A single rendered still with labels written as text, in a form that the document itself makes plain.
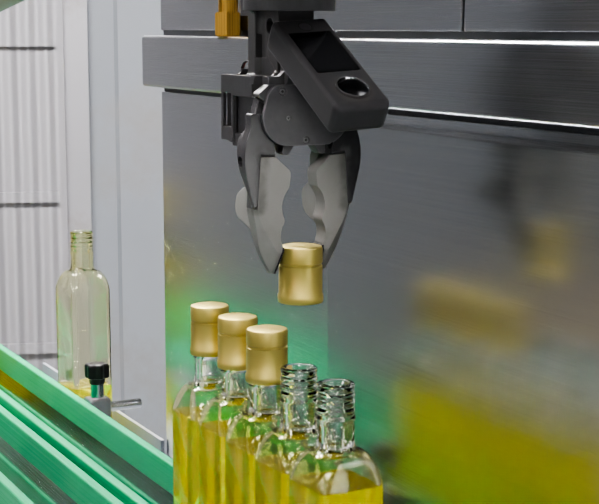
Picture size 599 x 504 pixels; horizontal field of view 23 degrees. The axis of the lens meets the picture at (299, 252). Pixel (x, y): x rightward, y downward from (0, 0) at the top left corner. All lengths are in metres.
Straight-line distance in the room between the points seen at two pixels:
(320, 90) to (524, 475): 0.32
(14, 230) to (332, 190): 3.25
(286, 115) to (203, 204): 0.57
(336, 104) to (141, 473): 0.67
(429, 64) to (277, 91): 0.15
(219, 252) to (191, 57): 0.22
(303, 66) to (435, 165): 0.17
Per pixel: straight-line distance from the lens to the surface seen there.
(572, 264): 1.04
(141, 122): 4.35
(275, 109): 1.09
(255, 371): 1.18
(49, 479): 1.58
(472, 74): 1.14
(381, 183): 1.24
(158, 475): 1.54
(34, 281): 4.36
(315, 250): 1.11
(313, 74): 1.05
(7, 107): 4.30
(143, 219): 4.38
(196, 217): 1.68
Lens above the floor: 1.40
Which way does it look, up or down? 9 degrees down
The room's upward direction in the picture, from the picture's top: straight up
